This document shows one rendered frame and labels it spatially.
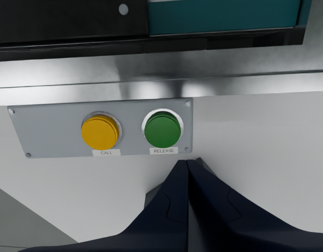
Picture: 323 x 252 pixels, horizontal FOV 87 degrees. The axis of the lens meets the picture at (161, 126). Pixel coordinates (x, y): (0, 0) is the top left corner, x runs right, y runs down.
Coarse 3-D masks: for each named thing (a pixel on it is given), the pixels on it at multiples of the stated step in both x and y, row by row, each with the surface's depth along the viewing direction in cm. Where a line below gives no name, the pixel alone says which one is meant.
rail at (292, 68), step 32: (0, 64) 17; (32, 64) 17; (64, 64) 17; (96, 64) 17; (128, 64) 17; (160, 64) 17; (192, 64) 17; (224, 64) 17; (256, 64) 17; (288, 64) 17; (320, 64) 17; (0, 96) 19; (32, 96) 18; (64, 96) 18; (96, 96) 18; (128, 96) 18; (160, 96) 18; (192, 96) 18
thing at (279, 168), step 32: (224, 128) 30; (256, 128) 30; (288, 128) 30; (320, 128) 30; (0, 160) 34; (32, 160) 33; (64, 160) 33; (96, 160) 33; (128, 160) 33; (160, 160) 33; (224, 160) 33; (256, 160) 32; (288, 160) 32; (320, 160) 32; (32, 192) 36; (64, 192) 36; (96, 192) 36; (128, 192) 36; (256, 192) 35; (288, 192) 35; (320, 192) 35; (64, 224) 40; (96, 224) 39; (128, 224) 39; (320, 224) 38
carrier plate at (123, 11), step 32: (0, 0) 15; (32, 0) 14; (64, 0) 14; (96, 0) 14; (128, 0) 14; (0, 32) 15; (32, 32) 15; (64, 32) 15; (96, 32) 15; (128, 32) 15
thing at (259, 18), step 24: (168, 0) 19; (192, 0) 16; (216, 0) 16; (240, 0) 16; (264, 0) 16; (288, 0) 16; (168, 24) 17; (192, 24) 17; (216, 24) 17; (240, 24) 17; (264, 24) 17; (288, 24) 17; (0, 48) 21; (24, 48) 22; (48, 48) 24
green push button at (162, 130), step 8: (160, 112) 19; (152, 120) 18; (160, 120) 18; (168, 120) 18; (176, 120) 18; (144, 128) 18; (152, 128) 18; (160, 128) 18; (168, 128) 18; (176, 128) 18; (152, 136) 19; (160, 136) 19; (168, 136) 19; (176, 136) 19; (152, 144) 19; (160, 144) 19; (168, 144) 19
